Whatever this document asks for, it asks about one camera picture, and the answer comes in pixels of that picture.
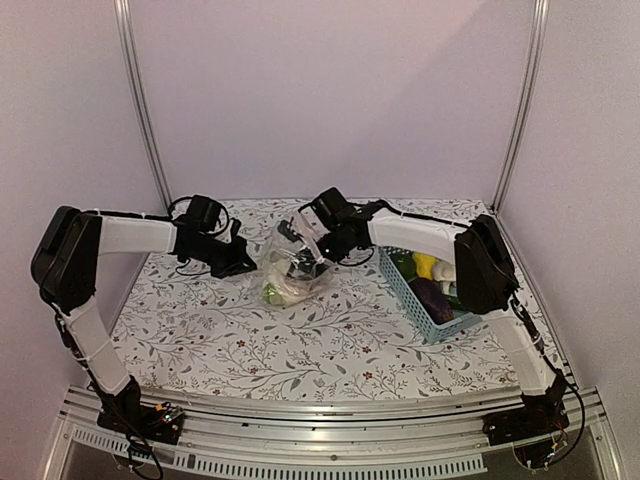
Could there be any floral patterned table mat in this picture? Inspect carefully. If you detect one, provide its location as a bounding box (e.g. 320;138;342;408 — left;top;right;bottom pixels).
102;197;559;403

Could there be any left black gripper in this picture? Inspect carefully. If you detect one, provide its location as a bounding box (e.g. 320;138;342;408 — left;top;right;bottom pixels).
188;235;256;279

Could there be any green fake cucumber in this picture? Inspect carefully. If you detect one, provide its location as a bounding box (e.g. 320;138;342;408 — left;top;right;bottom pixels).
445;295;467;311

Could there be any light blue plastic basket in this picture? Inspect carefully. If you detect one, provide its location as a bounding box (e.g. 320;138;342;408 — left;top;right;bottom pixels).
378;247;480;344

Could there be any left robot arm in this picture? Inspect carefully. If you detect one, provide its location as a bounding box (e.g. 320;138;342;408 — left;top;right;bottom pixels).
30;195;257;434

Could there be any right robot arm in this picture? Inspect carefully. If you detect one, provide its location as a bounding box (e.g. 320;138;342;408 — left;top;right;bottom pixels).
306;187;567;436

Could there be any clear zip top bag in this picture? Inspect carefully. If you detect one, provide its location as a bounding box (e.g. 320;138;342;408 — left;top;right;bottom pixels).
258;208;337;308

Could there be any white fake garlic bulb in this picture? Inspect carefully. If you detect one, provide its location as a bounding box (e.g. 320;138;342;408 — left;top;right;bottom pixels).
431;260;456;295

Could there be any white fake cauliflower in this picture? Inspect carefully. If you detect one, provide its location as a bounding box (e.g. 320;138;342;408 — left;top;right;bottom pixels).
263;260;310;306

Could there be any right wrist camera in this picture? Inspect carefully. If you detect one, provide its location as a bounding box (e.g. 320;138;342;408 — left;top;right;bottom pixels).
277;211;322;258

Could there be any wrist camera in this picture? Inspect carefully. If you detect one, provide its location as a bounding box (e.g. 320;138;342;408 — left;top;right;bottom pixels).
277;211;322;258
227;218;241;243

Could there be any green fake lettuce leaf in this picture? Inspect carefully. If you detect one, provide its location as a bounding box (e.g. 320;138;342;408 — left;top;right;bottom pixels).
262;282;286;306

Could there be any purple fake eggplant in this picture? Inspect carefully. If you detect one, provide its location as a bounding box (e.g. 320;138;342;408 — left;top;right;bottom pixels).
409;277;455;325

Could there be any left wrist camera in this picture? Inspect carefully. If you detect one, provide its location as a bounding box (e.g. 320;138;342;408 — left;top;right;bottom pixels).
227;218;241;243

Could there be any aluminium rail frame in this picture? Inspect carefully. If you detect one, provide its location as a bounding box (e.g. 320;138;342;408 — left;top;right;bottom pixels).
42;383;624;480

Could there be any left aluminium corner post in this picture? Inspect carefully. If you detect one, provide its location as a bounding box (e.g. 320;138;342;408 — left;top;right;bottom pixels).
113;0;172;208

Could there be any aluminium corner post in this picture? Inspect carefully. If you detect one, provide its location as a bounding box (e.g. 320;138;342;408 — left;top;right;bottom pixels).
490;0;550;216
113;0;172;208

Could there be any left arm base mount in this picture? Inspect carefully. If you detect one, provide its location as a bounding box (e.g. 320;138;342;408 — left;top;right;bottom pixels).
97;400;185;445

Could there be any right aluminium corner post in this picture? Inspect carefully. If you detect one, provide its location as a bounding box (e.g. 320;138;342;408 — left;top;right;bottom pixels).
490;0;550;216

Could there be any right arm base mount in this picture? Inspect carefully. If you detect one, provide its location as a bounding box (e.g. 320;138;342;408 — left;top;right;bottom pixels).
482;401;569;446

